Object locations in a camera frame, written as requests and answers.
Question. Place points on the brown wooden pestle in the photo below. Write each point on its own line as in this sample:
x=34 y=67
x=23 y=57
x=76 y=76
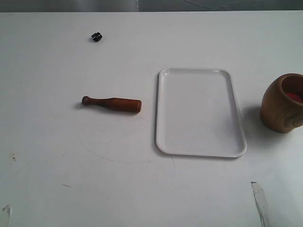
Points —
x=115 y=104

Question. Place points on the brown wooden mortar cup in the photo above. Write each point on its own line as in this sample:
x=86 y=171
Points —
x=279 y=112

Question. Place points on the dark red object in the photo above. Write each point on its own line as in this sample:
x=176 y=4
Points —
x=295 y=97

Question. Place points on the white rectangular plastic tray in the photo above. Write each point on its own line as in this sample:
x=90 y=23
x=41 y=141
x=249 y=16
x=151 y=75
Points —
x=198 y=115

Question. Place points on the small black plastic clip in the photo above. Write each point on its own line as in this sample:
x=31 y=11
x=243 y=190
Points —
x=96 y=37

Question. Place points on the clear tape strip right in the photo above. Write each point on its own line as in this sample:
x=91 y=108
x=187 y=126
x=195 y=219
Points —
x=261 y=204

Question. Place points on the clear tape strip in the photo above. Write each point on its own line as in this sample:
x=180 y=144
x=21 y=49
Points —
x=261 y=204
x=5 y=214

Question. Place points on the clear tape strip left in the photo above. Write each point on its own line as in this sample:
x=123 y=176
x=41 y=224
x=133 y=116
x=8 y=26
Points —
x=5 y=214

